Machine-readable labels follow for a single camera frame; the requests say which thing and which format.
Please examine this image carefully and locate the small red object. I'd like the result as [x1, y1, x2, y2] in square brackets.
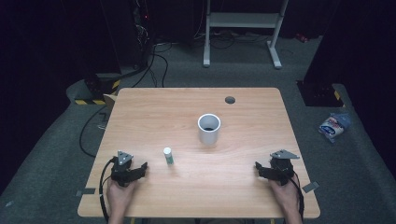
[294, 32, 310, 44]

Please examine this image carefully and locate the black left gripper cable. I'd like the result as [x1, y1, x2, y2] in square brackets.
[98, 157, 118, 224]

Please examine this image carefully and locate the black yellow-marked stand base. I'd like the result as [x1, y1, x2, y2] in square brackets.
[296, 79, 346, 108]

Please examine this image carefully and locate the black floor cable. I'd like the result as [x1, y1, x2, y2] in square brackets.
[78, 105, 108, 159]

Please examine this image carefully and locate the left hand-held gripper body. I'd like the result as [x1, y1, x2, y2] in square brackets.
[110, 150, 140, 188]

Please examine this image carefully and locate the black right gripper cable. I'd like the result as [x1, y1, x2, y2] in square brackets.
[290, 171, 305, 222]

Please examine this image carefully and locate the black equipment rack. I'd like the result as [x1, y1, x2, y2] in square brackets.
[122, 0, 155, 69]

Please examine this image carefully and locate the blue white snack packet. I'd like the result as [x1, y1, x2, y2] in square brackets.
[318, 112, 352, 144]

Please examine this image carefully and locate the white cup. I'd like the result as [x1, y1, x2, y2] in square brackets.
[197, 113, 222, 146]

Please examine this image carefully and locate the small white green-label bottle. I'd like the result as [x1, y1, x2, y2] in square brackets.
[163, 147, 175, 166]

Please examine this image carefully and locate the black yellow-striped stand base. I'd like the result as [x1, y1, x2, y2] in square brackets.
[74, 77, 121, 106]

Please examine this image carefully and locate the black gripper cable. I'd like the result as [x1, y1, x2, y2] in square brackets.
[290, 171, 305, 222]
[98, 157, 118, 224]

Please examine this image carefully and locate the white metal stand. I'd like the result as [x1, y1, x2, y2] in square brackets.
[202, 0, 290, 70]

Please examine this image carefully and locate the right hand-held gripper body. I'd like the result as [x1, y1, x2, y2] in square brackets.
[263, 148, 301, 187]

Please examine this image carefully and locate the bundle of black cables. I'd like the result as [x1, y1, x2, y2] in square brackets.
[130, 38, 174, 89]

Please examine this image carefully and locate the grey tape strip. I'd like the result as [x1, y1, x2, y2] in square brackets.
[76, 188, 97, 198]
[301, 180, 320, 194]

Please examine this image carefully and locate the cardboard piece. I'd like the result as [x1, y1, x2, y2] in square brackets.
[103, 92, 119, 110]

